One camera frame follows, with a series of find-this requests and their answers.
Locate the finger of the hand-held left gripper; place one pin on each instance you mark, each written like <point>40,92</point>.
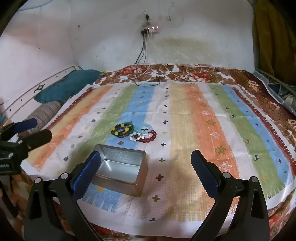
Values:
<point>38,139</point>
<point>25,125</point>

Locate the white power strip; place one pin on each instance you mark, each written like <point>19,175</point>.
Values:
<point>151,29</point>

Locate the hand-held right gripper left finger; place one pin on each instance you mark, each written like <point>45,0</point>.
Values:
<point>84,178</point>

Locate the teal cloth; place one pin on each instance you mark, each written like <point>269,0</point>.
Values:
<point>69,83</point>

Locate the black wall plug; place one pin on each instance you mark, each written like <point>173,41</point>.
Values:
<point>146,17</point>

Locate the white bed headboard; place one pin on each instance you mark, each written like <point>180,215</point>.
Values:
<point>46,80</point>

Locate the grey metal bed frame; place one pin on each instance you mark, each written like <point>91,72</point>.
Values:
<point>272,78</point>

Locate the striped bolster pillow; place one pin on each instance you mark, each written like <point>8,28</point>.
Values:
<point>44,111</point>

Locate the striped pastel cloth mat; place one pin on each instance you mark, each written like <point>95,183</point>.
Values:
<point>180,115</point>

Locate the brown floral blanket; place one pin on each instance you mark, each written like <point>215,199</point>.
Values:
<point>266,97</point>

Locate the yellow hanging cloth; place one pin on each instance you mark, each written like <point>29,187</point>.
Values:
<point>272,34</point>

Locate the silver metal tin box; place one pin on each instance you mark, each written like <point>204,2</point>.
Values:
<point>120,166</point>

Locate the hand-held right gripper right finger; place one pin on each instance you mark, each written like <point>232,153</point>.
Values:
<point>205,176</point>

